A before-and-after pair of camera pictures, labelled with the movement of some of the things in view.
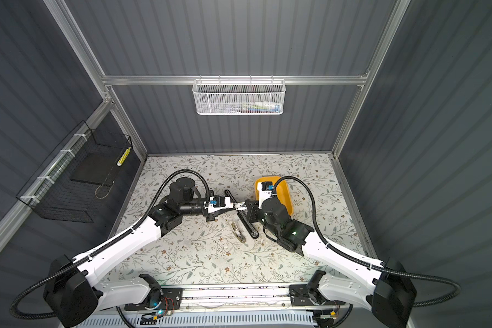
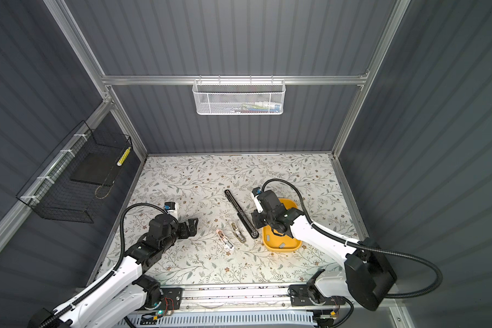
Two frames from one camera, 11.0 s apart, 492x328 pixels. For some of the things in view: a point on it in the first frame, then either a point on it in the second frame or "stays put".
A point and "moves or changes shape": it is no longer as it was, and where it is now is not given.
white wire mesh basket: x=238 y=98 stays put
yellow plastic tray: x=282 y=191 moves or changes shape
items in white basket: x=256 y=106 stays put
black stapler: x=245 y=221 stays put
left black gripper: x=231 y=208 -> x=191 y=226
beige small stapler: x=238 y=232 stays put
